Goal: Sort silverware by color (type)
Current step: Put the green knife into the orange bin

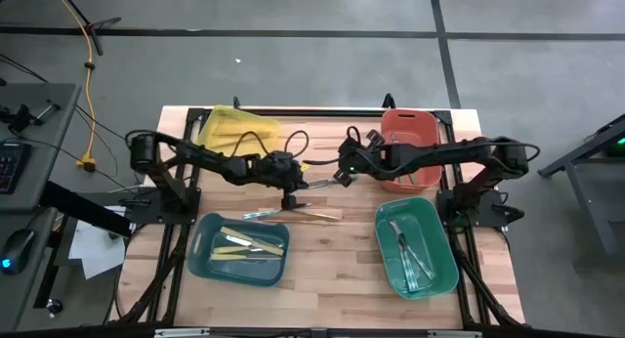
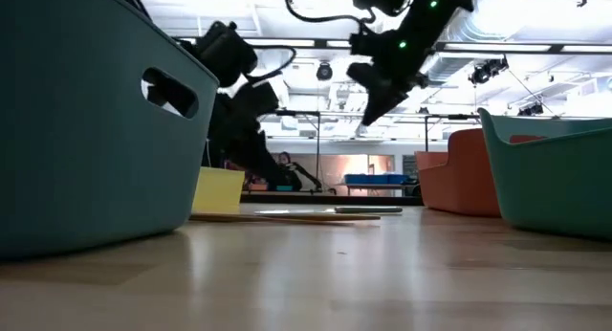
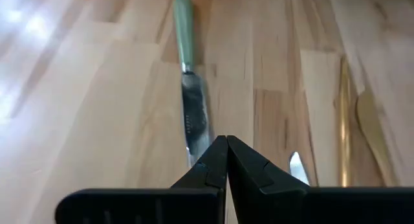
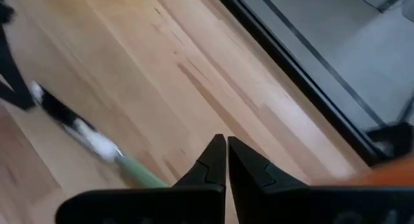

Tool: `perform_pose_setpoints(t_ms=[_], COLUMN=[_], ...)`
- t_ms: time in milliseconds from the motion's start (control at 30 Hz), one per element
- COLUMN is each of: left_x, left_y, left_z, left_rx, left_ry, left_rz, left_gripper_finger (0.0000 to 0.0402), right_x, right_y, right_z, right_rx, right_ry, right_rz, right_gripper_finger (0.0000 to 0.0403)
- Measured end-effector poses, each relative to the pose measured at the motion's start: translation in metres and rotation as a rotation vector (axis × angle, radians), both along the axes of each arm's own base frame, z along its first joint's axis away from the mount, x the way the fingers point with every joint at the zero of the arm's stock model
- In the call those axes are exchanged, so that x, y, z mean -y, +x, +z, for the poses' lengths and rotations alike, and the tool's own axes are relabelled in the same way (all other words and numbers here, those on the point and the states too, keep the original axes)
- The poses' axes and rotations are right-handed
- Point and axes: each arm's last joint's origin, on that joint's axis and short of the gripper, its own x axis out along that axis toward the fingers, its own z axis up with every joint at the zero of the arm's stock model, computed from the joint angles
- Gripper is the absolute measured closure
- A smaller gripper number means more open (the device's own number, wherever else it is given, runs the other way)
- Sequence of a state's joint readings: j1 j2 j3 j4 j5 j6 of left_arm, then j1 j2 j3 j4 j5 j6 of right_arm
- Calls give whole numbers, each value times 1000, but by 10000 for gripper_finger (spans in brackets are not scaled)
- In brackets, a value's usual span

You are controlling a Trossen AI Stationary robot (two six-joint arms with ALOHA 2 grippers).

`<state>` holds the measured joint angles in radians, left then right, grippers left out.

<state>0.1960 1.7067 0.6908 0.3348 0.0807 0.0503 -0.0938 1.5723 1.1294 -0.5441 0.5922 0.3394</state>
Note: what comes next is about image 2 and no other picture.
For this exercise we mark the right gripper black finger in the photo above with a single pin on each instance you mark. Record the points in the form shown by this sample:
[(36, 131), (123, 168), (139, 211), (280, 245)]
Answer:
[(380, 106)]

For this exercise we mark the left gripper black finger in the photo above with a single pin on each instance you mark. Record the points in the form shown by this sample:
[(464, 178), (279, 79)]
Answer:
[(265, 168)]

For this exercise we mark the black background robot arm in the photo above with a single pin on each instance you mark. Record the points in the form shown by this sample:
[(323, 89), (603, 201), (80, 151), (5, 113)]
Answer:
[(311, 177)]

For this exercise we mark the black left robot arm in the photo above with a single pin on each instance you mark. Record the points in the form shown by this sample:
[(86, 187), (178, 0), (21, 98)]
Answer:
[(225, 53)]

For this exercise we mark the yellow plastic bin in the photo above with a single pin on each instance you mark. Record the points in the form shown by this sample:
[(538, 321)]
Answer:
[(219, 190)]

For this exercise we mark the black hanging dome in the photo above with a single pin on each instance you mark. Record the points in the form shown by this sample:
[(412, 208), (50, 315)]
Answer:
[(324, 72)]

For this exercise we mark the blue background bins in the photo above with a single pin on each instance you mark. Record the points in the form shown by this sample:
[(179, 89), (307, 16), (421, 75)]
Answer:
[(378, 179)]

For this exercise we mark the background table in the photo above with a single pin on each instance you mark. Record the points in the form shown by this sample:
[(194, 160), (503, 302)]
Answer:
[(382, 186)]

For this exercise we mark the black ceiling spotlight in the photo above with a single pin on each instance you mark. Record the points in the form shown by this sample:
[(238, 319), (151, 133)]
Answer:
[(528, 110), (483, 72)]

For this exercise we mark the long ceiling light bar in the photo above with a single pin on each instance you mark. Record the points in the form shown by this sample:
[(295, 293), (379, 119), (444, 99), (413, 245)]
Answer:
[(296, 42)]

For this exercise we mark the orange plastic bin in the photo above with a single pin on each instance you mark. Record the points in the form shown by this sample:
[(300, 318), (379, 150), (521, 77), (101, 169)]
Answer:
[(459, 178)]

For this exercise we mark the dark teal plastic bin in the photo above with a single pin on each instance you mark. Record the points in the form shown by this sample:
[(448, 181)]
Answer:
[(95, 154)]

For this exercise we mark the green plastic bin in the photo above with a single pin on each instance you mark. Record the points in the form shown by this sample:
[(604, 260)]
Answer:
[(559, 187)]

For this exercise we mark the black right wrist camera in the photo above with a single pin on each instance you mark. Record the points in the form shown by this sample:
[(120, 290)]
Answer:
[(365, 44)]

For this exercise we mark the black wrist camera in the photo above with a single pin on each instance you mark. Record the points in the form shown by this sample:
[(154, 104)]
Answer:
[(365, 44), (258, 99)]

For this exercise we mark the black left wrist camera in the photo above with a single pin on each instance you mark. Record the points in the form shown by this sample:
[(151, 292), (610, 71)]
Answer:
[(258, 99)]

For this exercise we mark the black metal rack frame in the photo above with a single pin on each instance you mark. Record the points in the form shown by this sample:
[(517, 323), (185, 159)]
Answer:
[(318, 139), (426, 130)]

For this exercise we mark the dark wall board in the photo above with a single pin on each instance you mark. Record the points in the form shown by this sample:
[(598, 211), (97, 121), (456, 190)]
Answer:
[(408, 166)]

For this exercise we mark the black aluminium table frame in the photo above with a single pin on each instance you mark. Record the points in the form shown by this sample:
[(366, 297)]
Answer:
[(382, 200)]

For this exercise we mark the silver ceiling duct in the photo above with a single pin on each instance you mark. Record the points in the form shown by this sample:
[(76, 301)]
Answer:
[(497, 15)]

